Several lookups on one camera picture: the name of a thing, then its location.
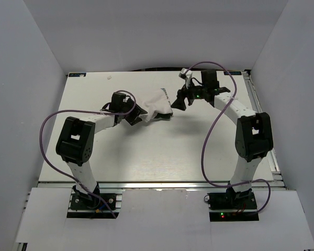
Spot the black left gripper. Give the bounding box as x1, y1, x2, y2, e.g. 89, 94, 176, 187
120, 97, 147, 126

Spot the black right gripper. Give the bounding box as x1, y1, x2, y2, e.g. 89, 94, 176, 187
171, 78, 207, 111

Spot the white green-sleeved t-shirt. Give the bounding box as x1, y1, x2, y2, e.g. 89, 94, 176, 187
140, 88, 173, 122

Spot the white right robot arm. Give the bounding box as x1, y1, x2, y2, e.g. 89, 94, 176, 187
171, 69, 273, 209

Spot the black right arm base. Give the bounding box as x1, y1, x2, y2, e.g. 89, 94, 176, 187
204, 192, 259, 222

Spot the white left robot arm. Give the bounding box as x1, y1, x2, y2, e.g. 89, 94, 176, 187
55, 92, 148, 209

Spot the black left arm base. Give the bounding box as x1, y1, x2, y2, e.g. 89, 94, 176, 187
66, 186, 122, 219

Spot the blue right corner label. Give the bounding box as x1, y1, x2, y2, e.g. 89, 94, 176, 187
223, 71, 242, 76

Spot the blue table corner label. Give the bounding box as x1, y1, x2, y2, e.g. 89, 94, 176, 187
68, 73, 86, 77

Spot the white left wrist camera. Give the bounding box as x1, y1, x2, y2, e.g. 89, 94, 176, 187
120, 93, 130, 103

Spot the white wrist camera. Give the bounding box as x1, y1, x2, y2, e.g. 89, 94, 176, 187
120, 93, 130, 103
178, 68, 193, 89

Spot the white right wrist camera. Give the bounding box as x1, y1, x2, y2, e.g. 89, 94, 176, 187
178, 68, 193, 89

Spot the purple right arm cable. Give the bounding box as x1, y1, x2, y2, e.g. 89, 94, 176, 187
185, 61, 272, 215

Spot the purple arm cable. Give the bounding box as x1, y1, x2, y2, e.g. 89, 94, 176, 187
39, 90, 137, 219
185, 61, 272, 215

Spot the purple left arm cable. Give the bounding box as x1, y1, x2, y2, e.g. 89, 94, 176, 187
39, 90, 137, 219

